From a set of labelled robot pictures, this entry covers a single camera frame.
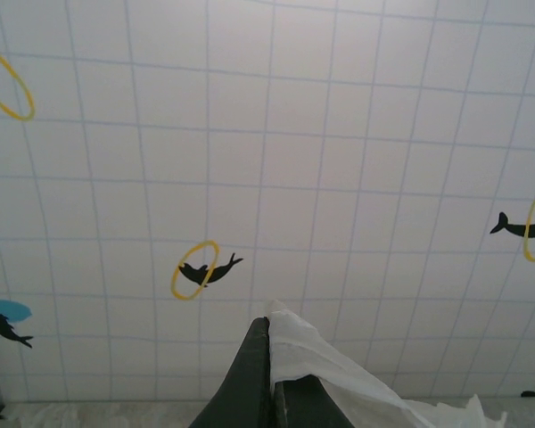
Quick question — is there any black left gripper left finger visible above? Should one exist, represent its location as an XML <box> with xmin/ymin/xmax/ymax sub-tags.
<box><xmin>189</xmin><ymin>316</ymin><xmax>276</xmax><ymax>428</ymax></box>

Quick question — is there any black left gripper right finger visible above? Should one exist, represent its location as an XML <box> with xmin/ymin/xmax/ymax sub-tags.
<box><xmin>272</xmin><ymin>374</ymin><xmax>357</xmax><ymax>428</ymax></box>

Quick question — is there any white printed plastic bag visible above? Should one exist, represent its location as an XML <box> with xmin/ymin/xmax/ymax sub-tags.
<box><xmin>265</xmin><ymin>298</ymin><xmax>509</xmax><ymax>428</ymax></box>

